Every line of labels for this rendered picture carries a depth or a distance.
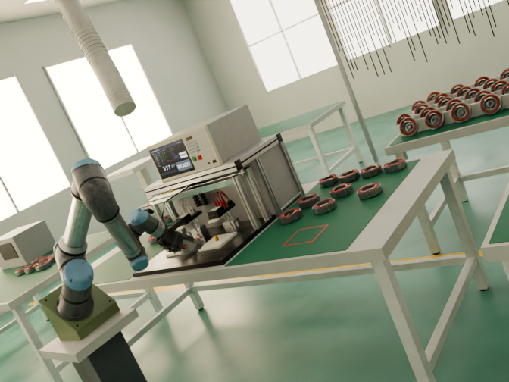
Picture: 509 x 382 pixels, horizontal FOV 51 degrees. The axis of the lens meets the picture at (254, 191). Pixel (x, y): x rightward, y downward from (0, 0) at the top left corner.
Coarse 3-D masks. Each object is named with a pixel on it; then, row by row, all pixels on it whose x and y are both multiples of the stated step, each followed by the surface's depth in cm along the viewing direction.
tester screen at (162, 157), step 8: (176, 144) 271; (152, 152) 283; (160, 152) 280; (168, 152) 277; (176, 152) 274; (160, 160) 282; (168, 160) 279; (176, 160) 276; (160, 168) 285; (176, 168) 278; (192, 168) 272; (168, 176) 284
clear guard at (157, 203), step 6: (186, 186) 274; (162, 192) 291; (174, 192) 274; (180, 192) 268; (156, 198) 279; (162, 198) 271; (168, 198) 264; (144, 204) 277; (150, 204) 269; (156, 204) 263; (162, 204) 259; (156, 210) 261; (162, 210) 258; (156, 216) 259; (162, 216) 256
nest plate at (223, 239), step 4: (236, 232) 266; (220, 236) 269; (224, 236) 266; (228, 236) 263; (232, 236) 263; (212, 240) 269; (220, 240) 262; (224, 240) 260; (228, 240) 260; (208, 244) 265; (212, 244) 262; (216, 244) 259; (220, 244) 256; (224, 244) 258; (204, 248) 262; (208, 248) 260; (212, 248) 258; (216, 248) 257
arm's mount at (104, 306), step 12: (60, 288) 233; (96, 288) 238; (48, 300) 227; (96, 300) 233; (108, 300) 235; (48, 312) 225; (96, 312) 229; (108, 312) 232; (60, 324) 224; (72, 324) 221; (84, 324) 222; (96, 324) 227; (60, 336) 228; (72, 336) 223; (84, 336) 222
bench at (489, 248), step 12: (504, 192) 187; (504, 204) 178; (504, 216) 169; (492, 228) 165; (504, 228) 162; (492, 240) 158; (504, 240) 155; (492, 252) 155; (504, 252) 153; (504, 264) 158
